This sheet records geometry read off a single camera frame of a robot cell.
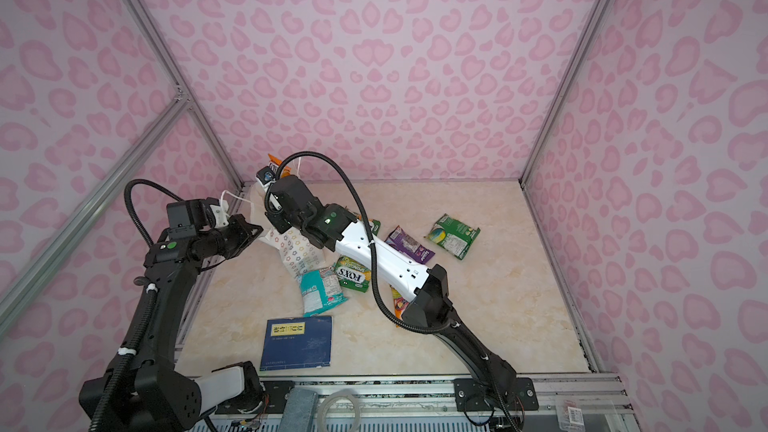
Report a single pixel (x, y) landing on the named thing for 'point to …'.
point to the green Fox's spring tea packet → (352, 275)
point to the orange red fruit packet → (274, 164)
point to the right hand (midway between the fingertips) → (275, 198)
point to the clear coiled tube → (321, 417)
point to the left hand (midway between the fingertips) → (262, 222)
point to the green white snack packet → (454, 236)
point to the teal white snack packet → (321, 290)
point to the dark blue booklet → (297, 342)
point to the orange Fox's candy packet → (400, 304)
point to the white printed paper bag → (296, 252)
